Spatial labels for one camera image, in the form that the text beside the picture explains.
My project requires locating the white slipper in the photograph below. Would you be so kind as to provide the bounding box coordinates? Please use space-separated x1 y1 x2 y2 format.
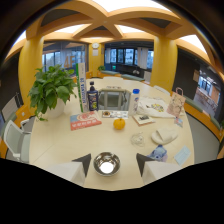
150 127 180 146

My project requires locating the blue plush toy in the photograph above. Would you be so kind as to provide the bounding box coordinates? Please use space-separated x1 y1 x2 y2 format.
146 144 169 163

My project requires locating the steel bowl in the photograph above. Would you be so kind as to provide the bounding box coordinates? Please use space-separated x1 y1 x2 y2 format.
93 151 122 177

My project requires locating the clear plastic bag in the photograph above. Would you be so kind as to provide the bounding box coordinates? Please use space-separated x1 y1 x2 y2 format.
130 132 146 147

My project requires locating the red white booklet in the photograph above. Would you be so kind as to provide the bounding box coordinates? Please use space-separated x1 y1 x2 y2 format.
69 111 103 131

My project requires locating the small picture card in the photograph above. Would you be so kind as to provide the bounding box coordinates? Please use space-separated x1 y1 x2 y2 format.
132 113 156 127

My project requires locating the orange fruit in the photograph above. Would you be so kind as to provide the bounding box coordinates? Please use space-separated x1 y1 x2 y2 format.
113 117 127 131

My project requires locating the white printed tote bag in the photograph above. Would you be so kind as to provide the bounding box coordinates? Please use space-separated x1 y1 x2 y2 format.
137 96 177 119

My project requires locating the white office chair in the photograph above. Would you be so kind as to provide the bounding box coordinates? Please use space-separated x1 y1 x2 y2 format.
2 119 33 164

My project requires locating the pink paper gift bag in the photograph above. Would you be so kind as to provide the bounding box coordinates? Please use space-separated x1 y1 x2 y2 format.
166 87 187 118

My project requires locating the flat printed packet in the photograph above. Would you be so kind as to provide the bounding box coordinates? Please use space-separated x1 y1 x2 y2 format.
101 110 129 120

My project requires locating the white bottle blue cap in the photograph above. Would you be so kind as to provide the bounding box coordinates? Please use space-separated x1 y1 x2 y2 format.
128 88 141 117

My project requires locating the dark blue bottle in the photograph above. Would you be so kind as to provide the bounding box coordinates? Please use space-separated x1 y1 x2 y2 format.
86 80 100 112

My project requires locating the green potted plant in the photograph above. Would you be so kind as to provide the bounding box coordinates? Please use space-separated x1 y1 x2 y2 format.
27 64 78 122

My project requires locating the grey transparent box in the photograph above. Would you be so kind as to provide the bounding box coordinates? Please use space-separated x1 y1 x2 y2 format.
97 87 131 112

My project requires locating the tall green white box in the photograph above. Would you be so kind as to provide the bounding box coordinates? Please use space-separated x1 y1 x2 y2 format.
75 62 89 113

